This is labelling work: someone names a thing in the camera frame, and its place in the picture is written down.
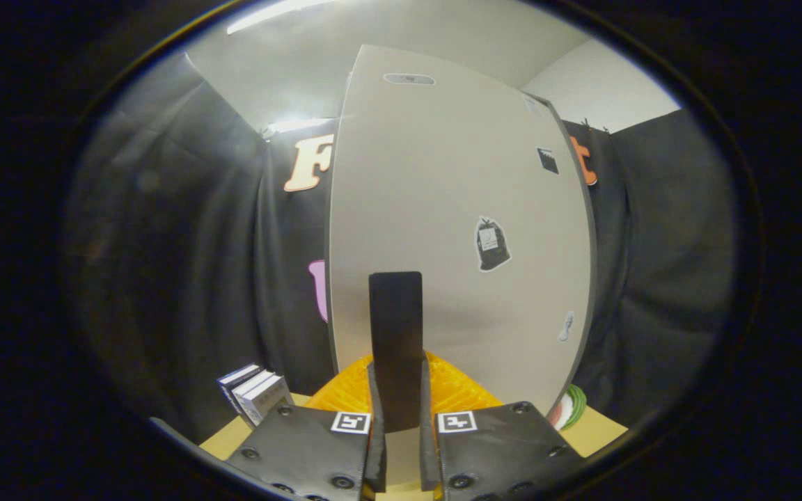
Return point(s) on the white illustrated book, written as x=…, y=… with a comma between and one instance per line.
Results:
x=269, y=400

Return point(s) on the black backdrop cloth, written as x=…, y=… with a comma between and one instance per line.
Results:
x=185, y=243

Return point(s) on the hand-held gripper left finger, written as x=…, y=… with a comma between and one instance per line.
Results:
x=376, y=452

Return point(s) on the white shoe cabinet door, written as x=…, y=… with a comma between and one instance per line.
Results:
x=443, y=174

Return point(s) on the red and green package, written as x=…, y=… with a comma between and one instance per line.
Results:
x=571, y=407

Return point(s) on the dark blue book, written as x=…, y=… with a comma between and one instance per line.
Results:
x=237, y=377

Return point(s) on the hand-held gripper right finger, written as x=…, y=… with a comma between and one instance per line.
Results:
x=429, y=452

